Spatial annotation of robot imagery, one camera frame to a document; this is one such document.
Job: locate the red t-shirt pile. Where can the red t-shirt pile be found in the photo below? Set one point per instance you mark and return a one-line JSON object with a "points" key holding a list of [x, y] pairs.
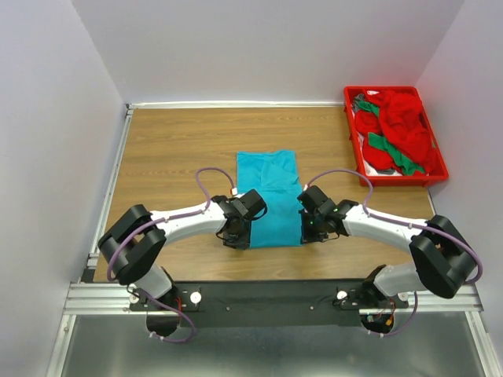
{"points": [[399, 119]]}

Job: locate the grey garment in bin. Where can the grey garment in bin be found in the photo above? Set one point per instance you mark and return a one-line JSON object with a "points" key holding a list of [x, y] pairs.
{"points": [[359, 103]]}

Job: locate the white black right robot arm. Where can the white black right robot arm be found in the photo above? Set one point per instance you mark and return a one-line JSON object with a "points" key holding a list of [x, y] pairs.
{"points": [[442, 262]]}

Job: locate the green t-shirt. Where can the green t-shirt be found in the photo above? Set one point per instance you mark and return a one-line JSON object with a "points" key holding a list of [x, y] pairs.
{"points": [[380, 156]]}

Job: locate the aluminium frame rail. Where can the aluminium frame rail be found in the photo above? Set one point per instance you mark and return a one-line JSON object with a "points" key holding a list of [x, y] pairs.
{"points": [[101, 336]]}

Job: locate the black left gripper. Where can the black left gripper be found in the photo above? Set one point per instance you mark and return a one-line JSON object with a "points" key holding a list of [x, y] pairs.
{"points": [[244, 241]]}

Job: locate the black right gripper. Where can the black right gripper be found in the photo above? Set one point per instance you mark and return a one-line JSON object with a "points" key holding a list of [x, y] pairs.
{"points": [[306, 236]]}

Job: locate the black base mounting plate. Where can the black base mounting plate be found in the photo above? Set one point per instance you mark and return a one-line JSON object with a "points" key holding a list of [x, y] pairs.
{"points": [[276, 303]]}

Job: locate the teal t-shirt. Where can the teal t-shirt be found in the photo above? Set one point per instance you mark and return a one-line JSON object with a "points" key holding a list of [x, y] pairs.
{"points": [[274, 175]]}

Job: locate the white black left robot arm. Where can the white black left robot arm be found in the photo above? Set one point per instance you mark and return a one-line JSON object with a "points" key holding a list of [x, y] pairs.
{"points": [[132, 245]]}

